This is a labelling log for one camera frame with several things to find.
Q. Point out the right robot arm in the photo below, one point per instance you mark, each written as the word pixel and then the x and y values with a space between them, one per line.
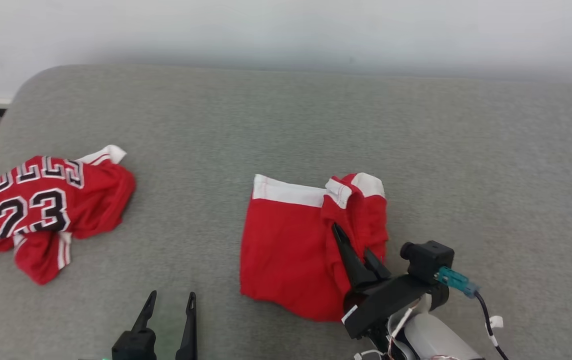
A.
pixel 436 335

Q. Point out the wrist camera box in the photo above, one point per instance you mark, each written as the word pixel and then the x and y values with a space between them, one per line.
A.
pixel 133 346
pixel 428 260

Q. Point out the red jersey number 23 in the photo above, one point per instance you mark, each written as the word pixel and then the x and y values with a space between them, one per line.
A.
pixel 101 200

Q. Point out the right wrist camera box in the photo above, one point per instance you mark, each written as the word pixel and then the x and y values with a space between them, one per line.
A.
pixel 428 260

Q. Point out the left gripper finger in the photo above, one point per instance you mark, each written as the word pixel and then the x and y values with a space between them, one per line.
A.
pixel 189 330
pixel 146 312

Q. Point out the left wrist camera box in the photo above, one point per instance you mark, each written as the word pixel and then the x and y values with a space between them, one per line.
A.
pixel 133 346

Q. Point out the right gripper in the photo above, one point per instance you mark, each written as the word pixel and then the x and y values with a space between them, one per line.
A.
pixel 381 302

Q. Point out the red shorts white trim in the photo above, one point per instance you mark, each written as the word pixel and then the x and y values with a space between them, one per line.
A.
pixel 286 250

